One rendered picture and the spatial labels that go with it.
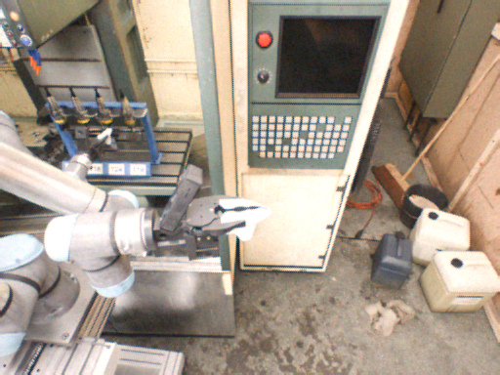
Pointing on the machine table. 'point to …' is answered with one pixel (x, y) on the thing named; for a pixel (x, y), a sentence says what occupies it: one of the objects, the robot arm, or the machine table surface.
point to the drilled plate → (35, 136)
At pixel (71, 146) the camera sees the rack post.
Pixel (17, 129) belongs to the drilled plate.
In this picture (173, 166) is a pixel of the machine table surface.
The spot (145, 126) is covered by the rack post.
